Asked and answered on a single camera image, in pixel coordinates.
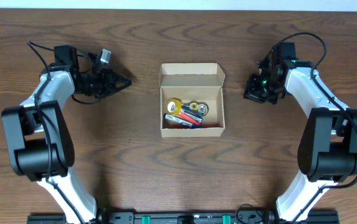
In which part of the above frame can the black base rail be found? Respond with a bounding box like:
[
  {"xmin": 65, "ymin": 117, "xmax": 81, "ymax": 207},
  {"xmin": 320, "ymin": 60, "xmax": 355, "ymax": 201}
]
[{"xmin": 26, "ymin": 210, "xmax": 340, "ymax": 224}]

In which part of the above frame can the red utility knife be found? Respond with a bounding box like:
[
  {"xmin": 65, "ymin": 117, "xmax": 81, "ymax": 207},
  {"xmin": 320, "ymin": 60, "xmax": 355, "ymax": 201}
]
[{"xmin": 172, "ymin": 124, "xmax": 220, "ymax": 129}]

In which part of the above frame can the yellow clear tape roll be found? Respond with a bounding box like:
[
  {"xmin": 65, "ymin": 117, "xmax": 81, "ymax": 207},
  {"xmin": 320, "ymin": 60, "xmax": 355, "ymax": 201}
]
[{"xmin": 166, "ymin": 98, "xmax": 183, "ymax": 116}]

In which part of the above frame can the left black cable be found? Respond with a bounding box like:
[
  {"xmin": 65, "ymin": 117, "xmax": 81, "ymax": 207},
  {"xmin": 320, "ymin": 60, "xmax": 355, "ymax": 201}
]
[{"xmin": 26, "ymin": 40, "xmax": 87, "ymax": 224}]

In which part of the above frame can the black correction tape dispenser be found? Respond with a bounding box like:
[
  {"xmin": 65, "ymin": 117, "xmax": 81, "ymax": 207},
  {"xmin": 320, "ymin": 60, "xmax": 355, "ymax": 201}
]
[{"xmin": 186, "ymin": 101, "xmax": 209, "ymax": 116}]

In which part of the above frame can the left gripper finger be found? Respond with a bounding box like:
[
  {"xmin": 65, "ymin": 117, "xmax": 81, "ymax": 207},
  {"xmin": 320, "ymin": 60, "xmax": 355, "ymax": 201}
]
[
  {"xmin": 111, "ymin": 80, "xmax": 132, "ymax": 95},
  {"xmin": 112, "ymin": 71, "xmax": 128, "ymax": 82}
]

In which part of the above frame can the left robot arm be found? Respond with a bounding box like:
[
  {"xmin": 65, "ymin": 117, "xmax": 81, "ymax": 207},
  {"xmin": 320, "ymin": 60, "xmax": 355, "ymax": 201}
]
[{"xmin": 1, "ymin": 45, "xmax": 131, "ymax": 223}]

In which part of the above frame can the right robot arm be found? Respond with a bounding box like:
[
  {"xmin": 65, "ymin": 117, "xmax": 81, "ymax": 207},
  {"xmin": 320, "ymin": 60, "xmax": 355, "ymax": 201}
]
[{"xmin": 244, "ymin": 42, "xmax": 357, "ymax": 223}]

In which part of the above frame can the black cable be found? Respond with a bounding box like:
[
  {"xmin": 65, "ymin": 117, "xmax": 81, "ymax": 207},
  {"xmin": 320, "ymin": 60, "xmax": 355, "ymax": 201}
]
[
  {"xmin": 26, "ymin": 40, "xmax": 87, "ymax": 224},
  {"xmin": 276, "ymin": 32, "xmax": 357, "ymax": 223}
]

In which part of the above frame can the cardboard box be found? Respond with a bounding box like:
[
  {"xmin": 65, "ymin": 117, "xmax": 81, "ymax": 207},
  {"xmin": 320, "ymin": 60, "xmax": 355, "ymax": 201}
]
[{"xmin": 159, "ymin": 63, "xmax": 226, "ymax": 138}]

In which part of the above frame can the blue whiteboard marker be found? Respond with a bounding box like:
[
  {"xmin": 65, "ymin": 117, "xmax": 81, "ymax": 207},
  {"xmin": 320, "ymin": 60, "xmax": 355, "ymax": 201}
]
[{"xmin": 164, "ymin": 114, "xmax": 201, "ymax": 129}]

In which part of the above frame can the right black cable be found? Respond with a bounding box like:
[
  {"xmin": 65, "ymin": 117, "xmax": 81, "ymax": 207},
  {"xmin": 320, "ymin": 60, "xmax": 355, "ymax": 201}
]
[{"xmin": 276, "ymin": 32, "xmax": 357, "ymax": 223}]

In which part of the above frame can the red stapler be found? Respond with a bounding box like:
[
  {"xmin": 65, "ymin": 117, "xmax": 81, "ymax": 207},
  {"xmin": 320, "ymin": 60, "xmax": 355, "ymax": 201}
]
[{"xmin": 179, "ymin": 107, "xmax": 202, "ymax": 126}]

